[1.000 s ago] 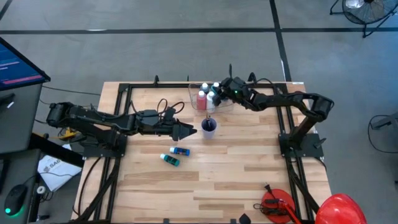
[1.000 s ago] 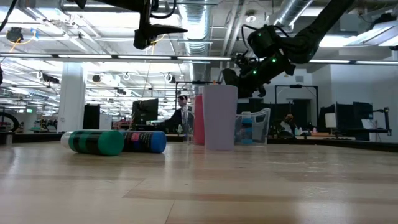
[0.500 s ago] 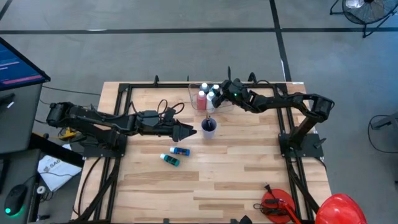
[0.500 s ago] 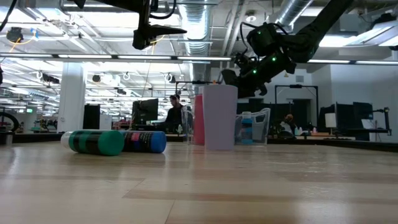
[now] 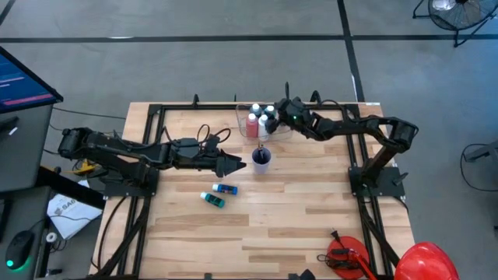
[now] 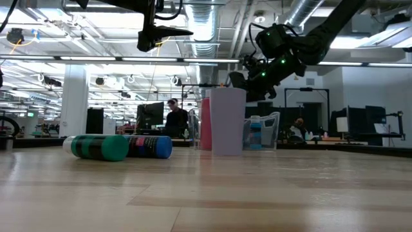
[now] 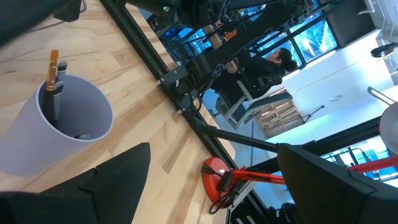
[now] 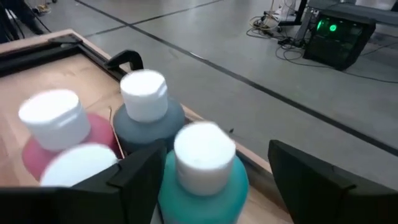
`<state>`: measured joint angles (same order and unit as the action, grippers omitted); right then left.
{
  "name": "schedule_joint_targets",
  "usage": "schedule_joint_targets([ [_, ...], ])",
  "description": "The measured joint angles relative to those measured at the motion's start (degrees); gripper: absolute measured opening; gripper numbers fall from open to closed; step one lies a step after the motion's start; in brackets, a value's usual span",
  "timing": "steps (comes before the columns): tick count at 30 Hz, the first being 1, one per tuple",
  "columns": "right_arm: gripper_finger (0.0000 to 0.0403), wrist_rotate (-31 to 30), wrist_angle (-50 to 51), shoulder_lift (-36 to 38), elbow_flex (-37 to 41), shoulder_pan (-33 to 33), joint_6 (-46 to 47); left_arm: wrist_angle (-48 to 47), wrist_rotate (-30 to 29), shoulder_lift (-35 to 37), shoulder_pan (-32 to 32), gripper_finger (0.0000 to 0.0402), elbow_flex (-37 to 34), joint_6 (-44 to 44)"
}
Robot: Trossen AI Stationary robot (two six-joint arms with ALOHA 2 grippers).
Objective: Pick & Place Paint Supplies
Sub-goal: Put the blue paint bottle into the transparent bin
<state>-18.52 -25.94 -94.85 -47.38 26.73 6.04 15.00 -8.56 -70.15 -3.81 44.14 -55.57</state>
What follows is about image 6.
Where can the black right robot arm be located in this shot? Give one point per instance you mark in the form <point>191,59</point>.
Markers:
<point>322,38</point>

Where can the long ceiling light strip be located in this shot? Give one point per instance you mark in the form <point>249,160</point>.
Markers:
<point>96,58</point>

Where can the wide silver ventilation duct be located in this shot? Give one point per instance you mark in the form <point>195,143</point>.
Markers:
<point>201,29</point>

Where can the green exit sign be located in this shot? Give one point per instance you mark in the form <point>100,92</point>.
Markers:
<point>30,114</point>

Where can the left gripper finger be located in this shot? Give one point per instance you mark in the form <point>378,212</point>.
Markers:
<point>154,37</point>

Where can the person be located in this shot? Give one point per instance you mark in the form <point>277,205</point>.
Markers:
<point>176,120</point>
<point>296,130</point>

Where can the small blue paint bottle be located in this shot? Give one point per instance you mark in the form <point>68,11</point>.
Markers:
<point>151,148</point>

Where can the slanted silver ventilation duct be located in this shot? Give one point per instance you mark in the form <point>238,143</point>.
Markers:
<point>299,13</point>

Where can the small green paint bottle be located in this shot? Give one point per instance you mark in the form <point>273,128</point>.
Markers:
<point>103,148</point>

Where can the grey plastic cup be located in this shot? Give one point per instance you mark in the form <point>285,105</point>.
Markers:
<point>228,129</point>

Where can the dark desk monitors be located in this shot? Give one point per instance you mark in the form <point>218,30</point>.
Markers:
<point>357,124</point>

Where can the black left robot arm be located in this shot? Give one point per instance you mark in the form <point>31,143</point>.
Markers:
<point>1,79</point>

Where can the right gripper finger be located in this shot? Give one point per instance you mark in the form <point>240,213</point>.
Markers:
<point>238,80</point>
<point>260,95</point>

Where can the white table lamp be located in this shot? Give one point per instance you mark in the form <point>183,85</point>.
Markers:
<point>342,124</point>

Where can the black cabinet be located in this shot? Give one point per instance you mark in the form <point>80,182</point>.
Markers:
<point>95,119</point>

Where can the white building column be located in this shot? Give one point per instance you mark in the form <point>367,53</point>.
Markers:
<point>74,103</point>

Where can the red paint bottle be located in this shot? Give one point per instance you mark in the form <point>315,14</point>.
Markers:
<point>206,129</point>

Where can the black background monitor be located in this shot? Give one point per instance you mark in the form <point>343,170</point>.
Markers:
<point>151,114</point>

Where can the clear plastic container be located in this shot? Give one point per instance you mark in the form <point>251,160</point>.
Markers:
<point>283,112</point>

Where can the light blue black-labelled bottle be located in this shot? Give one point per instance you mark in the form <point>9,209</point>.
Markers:
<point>256,135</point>

